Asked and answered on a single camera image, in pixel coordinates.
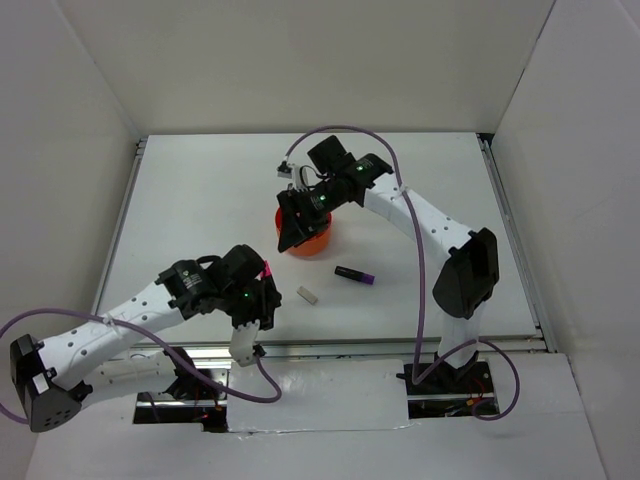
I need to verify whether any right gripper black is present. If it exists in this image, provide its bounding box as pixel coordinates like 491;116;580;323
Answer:
276;176;344;253

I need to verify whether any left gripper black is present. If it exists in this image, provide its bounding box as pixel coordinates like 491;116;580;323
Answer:
219;279;282;337

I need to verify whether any pink black highlighter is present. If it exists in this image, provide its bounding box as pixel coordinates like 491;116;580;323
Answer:
260;261;272;279

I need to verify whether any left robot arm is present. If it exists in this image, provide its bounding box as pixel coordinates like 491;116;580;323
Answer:
1;244;282;433

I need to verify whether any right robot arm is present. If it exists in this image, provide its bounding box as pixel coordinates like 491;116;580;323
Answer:
276;135;499;392

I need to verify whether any orange round organizer container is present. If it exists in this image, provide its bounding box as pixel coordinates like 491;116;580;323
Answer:
286;213;333;257

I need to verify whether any beige eraser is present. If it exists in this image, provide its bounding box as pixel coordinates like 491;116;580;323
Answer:
296;286;318;305

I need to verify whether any purple black highlighter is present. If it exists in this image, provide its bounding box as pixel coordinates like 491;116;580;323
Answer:
334;266;375;285

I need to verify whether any white cover panel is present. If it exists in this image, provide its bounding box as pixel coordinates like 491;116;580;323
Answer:
227;359;409;433

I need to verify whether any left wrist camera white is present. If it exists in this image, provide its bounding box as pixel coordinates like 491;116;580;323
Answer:
228;321;265;367

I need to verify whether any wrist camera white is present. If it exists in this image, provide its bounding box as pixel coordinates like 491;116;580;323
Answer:
228;321;265;367
276;159;310;191

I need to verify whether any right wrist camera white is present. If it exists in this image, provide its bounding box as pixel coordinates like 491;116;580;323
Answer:
276;159;310;191

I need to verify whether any aluminium front rail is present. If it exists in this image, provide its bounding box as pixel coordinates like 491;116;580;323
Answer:
119;335;549;360

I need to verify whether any aluminium rail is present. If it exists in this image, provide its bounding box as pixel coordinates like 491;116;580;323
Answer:
476;133;559;353
119;335;549;360

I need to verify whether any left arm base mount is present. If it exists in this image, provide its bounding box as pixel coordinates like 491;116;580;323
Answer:
133;373;228;433

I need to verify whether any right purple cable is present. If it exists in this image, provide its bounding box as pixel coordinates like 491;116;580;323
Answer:
283;124;522;420

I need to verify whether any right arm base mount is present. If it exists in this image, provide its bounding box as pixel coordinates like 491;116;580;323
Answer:
396;361;500;419

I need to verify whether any aluminium right rail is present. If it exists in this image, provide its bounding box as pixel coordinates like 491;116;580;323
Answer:
476;133;559;353

